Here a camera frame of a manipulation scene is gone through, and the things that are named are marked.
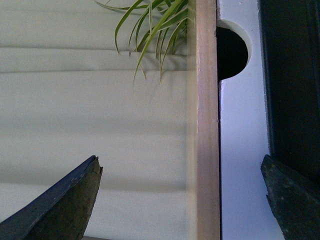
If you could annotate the white drawer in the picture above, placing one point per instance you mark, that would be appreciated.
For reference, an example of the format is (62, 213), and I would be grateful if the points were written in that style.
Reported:
(245, 211)

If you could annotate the black drawer handle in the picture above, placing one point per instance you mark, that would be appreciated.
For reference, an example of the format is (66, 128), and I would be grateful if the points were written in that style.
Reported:
(290, 34)

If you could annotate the green spider plant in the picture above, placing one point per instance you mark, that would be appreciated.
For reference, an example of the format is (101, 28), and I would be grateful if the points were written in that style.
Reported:
(163, 23)

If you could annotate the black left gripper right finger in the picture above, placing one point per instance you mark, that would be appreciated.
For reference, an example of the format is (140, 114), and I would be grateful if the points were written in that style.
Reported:
(294, 200)

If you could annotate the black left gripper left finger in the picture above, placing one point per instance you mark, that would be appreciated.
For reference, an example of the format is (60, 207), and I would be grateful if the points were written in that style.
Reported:
(60, 213)

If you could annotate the wooden drawer cabinet frame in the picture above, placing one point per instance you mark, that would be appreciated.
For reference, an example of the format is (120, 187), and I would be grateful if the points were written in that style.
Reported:
(202, 123)

